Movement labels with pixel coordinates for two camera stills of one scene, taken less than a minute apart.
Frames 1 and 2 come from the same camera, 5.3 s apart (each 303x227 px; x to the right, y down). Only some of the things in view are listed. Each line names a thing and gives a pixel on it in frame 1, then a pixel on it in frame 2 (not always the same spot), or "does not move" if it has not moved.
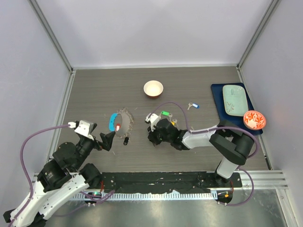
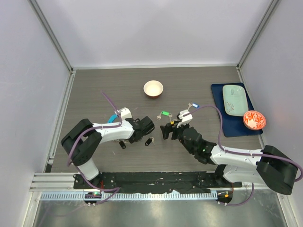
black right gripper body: (157, 137) → (180, 137)
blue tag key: (194, 105) does not move
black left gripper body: (87, 145) → (134, 140)
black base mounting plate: (159, 181) does not move
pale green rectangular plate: (235, 100) does not move
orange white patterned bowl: (254, 120) does not move
